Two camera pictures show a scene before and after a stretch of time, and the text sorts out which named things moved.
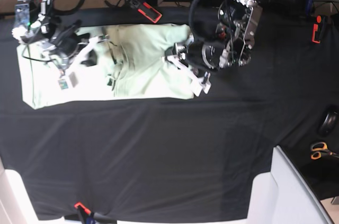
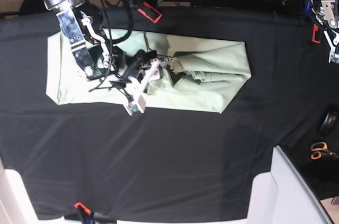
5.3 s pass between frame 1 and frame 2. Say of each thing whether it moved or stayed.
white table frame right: stayed
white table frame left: stayed
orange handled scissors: stayed
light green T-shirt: moved
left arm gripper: moved
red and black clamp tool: stayed
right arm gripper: moved
